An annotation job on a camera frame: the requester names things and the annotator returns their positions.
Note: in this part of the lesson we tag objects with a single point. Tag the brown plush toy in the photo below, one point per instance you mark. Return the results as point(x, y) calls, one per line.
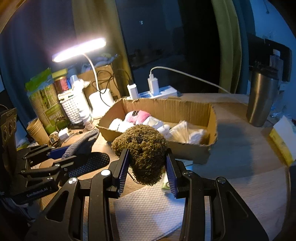
point(143, 150)

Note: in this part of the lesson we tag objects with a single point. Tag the narrow yellow curtain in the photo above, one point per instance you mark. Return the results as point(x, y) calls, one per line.
point(226, 34)

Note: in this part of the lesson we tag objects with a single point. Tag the clear bag of cotton pads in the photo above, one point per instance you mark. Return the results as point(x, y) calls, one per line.
point(116, 125)

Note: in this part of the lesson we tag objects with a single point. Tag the small white bottle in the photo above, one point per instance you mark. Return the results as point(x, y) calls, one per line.
point(89, 122)

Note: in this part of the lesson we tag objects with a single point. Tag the cotton swab pack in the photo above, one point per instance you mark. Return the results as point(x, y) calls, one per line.
point(182, 132)

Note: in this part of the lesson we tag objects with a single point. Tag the flat white paper towel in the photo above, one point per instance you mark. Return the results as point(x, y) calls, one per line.
point(143, 208)

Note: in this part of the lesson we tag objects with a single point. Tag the green packaged paper cup sleeve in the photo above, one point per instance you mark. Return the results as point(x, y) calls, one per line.
point(46, 99)

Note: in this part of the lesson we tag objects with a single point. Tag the pink sock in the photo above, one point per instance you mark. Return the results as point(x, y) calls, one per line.
point(138, 115)

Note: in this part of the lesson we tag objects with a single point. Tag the tall cardboard carton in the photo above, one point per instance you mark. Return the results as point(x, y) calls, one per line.
point(106, 76)

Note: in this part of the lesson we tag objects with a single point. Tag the white power strip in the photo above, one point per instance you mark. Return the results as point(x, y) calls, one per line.
point(166, 91)

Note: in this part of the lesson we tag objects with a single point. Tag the white woven basket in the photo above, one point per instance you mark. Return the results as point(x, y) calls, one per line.
point(74, 109)

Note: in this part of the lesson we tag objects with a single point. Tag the clear water bottle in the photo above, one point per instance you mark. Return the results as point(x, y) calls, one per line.
point(276, 60)

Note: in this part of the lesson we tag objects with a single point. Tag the dark glass door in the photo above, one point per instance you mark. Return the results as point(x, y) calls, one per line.
point(161, 34)

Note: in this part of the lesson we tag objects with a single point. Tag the black monitor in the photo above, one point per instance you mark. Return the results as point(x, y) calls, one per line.
point(259, 46)

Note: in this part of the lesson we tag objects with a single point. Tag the white desk lamp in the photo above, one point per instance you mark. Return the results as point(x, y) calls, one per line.
point(81, 49)

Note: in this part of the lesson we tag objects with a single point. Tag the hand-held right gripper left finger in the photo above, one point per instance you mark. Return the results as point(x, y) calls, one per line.
point(122, 171)

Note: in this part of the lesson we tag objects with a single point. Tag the wide yellow curtain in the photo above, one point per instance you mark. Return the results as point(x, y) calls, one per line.
point(97, 23)

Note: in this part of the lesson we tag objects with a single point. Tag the small printed tissue packet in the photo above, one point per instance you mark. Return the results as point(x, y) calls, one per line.
point(165, 185)

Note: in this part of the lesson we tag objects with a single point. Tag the narrow teal curtain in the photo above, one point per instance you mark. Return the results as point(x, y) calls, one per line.
point(247, 23)

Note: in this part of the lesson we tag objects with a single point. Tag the shallow cardboard box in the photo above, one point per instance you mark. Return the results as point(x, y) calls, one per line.
point(161, 109)

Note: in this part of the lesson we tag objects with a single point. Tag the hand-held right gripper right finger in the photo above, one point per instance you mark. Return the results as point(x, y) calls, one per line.
point(172, 176)

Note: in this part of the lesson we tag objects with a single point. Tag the steel tumbler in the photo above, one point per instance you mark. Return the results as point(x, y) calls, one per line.
point(261, 99)

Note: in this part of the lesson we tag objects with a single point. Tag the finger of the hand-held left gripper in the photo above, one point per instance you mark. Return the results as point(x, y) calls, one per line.
point(46, 172)
point(57, 152)

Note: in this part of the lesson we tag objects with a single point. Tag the stack of kraft paper cups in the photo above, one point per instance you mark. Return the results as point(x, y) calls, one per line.
point(37, 132)

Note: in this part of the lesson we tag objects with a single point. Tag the small white charger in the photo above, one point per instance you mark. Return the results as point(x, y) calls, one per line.
point(132, 91)

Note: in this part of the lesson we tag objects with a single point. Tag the red label jar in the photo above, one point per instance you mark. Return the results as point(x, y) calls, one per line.
point(60, 83)

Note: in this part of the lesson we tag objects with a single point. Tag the white plug adapter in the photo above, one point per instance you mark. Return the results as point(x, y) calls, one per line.
point(64, 134)

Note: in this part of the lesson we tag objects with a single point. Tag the tall white charger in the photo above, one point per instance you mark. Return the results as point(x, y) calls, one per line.
point(153, 84)

